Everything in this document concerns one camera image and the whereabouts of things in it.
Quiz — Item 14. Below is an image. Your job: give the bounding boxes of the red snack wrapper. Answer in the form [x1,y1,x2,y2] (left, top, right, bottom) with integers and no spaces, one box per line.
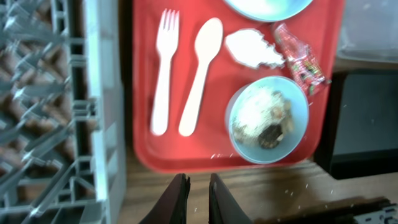
[274,23,331,95]

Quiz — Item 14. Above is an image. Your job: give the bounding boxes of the light blue food bowl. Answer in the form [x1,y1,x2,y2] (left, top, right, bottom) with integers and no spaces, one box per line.
[225,76,309,164]

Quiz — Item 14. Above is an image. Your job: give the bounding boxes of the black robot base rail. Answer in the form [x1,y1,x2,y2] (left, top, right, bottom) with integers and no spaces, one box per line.
[314,198,397,224]

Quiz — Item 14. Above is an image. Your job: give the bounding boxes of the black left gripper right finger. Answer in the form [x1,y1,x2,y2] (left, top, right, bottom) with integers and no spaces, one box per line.
[208,173,252,224]

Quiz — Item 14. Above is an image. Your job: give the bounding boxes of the crumpled white napkin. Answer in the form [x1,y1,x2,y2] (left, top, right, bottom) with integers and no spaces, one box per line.
[224,29,285,69]

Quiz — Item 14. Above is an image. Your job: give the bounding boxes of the light blue plate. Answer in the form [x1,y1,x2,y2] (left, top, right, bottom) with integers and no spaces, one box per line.
[224,0,313,22]

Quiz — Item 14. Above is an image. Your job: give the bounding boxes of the black plastic tray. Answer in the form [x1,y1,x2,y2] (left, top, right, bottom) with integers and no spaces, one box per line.
[313,69,397,180]

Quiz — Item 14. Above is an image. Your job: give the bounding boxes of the white plastic fork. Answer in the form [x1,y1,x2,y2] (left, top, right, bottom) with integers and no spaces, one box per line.
[150,9,180,136]

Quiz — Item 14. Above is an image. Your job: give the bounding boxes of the white plastic spoon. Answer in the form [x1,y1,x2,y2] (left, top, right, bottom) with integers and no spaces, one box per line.
[178,17,223,137]

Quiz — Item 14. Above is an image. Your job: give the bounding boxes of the clear plastic bin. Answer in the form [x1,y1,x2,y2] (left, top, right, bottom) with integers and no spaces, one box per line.
[336,0,397,63]

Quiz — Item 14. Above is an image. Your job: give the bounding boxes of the grey plastic dishwasher rack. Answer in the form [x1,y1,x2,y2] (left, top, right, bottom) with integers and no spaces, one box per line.
[1,0,126,223]

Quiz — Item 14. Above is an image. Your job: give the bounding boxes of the rice and food scraps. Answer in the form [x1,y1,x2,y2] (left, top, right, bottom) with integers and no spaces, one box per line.
[232,87,294,149]

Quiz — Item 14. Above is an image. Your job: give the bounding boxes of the red plastic serving tray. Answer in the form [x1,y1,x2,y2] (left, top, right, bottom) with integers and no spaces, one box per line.
[132,0,345,173]

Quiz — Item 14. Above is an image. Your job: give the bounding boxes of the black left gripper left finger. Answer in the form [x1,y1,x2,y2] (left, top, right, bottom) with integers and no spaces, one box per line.
[139,174,190,224]

